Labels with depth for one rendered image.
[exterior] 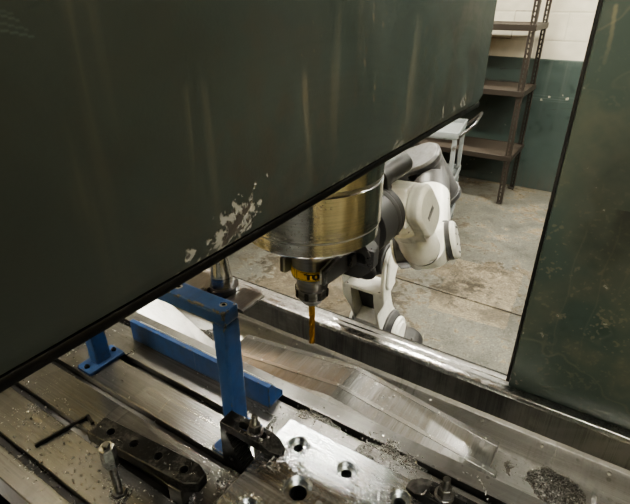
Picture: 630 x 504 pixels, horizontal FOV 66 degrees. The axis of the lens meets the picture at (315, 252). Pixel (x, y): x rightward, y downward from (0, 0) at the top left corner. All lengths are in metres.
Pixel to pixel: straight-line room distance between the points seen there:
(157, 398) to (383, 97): 0.95
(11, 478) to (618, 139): 1.31
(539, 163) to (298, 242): 4.81
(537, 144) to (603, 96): 4.13
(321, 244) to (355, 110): 0.19
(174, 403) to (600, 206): 0.99
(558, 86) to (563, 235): 3.98
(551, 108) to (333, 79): 4.84
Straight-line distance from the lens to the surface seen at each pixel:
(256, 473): 0.90
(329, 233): 0.49
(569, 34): 5.06
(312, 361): 1.49
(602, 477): 1.47
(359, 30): 0.33
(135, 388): 1.23
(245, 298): 0.89
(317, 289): 0.59
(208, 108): 0.22
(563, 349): 1.30
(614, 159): 1.11
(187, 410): 1.15
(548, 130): 5.16
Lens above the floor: 1.70
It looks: 28 degrees down
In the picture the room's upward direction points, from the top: straight up
